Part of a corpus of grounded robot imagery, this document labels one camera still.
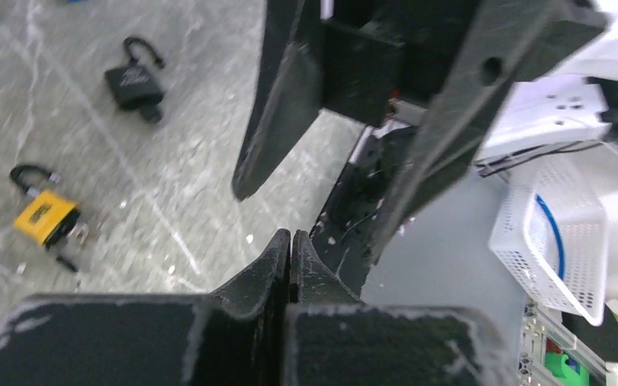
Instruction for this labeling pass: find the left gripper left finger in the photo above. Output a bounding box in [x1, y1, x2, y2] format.
[0, 229, 291, 385]

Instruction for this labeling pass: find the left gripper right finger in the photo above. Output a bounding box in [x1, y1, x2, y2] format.
[282, 231, 512, 385]

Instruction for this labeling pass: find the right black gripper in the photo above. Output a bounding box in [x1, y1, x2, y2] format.
[232, 0, 608, 261]

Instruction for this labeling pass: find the small yellow padlock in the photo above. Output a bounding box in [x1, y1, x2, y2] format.
[9, 163, 89, 273]

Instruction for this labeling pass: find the black padlock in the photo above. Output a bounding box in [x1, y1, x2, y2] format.
[104, 35, 166, 124]

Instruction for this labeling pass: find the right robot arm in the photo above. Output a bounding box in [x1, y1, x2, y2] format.
[232, 1, 618, 254]

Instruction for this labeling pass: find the white perforated basket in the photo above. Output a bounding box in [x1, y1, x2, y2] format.
[488, 155, 608, 326]

